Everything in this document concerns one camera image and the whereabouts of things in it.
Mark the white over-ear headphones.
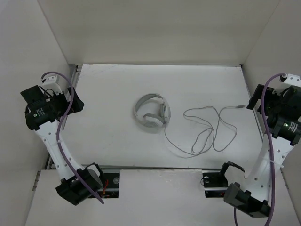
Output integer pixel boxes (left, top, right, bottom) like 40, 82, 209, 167
133, 93, 171, 133

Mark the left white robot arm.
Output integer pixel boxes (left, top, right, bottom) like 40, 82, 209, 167
21, 85, 106, 206

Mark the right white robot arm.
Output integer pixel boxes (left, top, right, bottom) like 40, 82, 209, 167
218, 86, 301, 218

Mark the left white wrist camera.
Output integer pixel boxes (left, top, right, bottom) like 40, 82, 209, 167
42, 75, 62, 93

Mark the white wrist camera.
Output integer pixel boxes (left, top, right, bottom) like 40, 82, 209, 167
42, 75, 62, 93
280, 73, 301, 87

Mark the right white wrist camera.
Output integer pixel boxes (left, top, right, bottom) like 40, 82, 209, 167
280, 73, 301, 87

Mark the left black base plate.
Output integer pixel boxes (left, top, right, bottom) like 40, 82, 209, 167
98, 171, 120, 199

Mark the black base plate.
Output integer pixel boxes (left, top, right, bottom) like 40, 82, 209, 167
98, 171, 120, 199
200, 171, 229, 198

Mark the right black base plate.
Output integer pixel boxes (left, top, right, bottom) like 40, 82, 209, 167
200, 171, 229, 198

